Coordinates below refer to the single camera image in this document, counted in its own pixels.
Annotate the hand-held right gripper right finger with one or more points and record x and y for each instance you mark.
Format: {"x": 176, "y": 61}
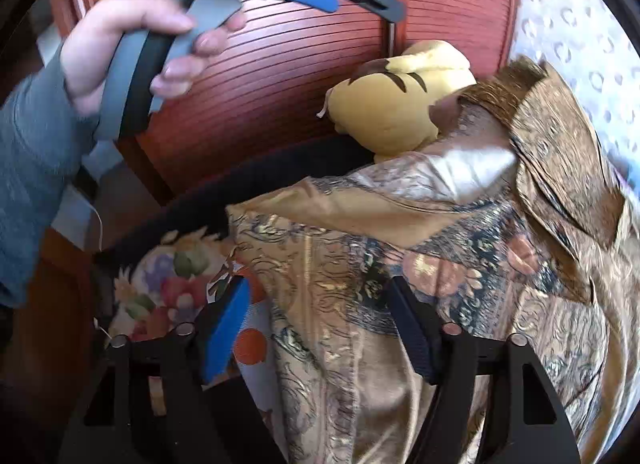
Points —
{"x": 412, "y": 334}

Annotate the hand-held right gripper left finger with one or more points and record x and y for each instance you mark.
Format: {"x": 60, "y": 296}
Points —
{"x": 227, "y": 329}

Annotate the orange fruit print cloth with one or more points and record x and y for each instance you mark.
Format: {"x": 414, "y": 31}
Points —
{"x": 252, "y": 346}

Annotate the gold patterned garment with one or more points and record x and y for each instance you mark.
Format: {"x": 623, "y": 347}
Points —
{"x": 350, "y": 244}

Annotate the person's left forearm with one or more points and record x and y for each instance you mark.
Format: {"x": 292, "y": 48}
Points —
{"x": 35, "y": 169}

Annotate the person's left hand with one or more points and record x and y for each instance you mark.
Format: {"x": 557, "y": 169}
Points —
{"x": 85, "y": 59}

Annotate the floral bed sheet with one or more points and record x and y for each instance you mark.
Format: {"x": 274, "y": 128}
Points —
{"x": 160, "y": 289}

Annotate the wooden louvred wardrobe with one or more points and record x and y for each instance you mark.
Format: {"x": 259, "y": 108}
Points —
{"x": 280, "y": 94}

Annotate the yellow plush toy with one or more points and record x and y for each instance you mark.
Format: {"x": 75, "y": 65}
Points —
{"x": 390, "y": 104}

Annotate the sheer circle-patterned curtain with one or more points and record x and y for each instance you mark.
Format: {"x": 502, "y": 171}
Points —
{"x": 565, "y": 19}

